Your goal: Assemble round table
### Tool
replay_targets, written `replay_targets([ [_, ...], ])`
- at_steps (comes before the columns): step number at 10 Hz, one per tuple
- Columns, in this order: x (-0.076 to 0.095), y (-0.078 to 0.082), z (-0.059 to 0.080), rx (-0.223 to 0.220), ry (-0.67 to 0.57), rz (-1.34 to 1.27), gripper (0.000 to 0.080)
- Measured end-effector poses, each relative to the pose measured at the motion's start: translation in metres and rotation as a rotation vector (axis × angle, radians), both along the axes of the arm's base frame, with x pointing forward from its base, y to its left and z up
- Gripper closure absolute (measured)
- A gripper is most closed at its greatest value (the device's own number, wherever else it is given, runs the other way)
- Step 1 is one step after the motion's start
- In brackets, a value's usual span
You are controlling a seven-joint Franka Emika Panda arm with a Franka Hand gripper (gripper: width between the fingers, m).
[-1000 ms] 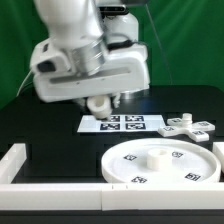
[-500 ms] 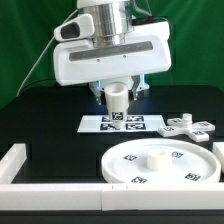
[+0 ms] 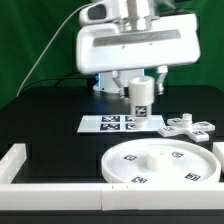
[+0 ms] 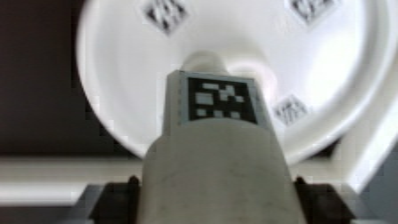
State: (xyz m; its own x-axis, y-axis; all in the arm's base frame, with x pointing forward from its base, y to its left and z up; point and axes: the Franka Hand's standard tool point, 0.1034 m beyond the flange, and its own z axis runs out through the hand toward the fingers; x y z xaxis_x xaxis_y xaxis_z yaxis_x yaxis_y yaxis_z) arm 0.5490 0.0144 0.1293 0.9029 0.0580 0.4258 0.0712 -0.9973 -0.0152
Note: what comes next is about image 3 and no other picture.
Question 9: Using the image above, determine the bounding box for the black cable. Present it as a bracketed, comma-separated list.
[22, 69, 98, 89]

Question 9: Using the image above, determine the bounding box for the white marker sheet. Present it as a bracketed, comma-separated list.
[78, 115, 165, 133]

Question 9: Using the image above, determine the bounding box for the white cable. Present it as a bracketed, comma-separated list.
[15, 3, 95, 98]

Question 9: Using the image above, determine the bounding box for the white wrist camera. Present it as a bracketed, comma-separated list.
[79, 0, 120, 26]

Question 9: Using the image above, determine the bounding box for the white round table top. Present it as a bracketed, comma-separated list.
[101, 138, 221, 184]

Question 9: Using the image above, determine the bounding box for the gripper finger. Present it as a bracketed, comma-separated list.
[156, 65, 168, 94]
[112, 71, 127, 89]

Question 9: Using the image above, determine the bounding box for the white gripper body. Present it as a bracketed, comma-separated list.
[76, 14, 200, 74]

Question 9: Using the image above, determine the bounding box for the white left fence bar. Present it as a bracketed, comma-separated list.
[0, 144, 27, 184]

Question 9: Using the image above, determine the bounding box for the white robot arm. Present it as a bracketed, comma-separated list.
[76, 0, 200, 98]

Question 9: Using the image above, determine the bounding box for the white cross-shaped table base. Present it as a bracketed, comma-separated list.
[158, 113, 215, 142]

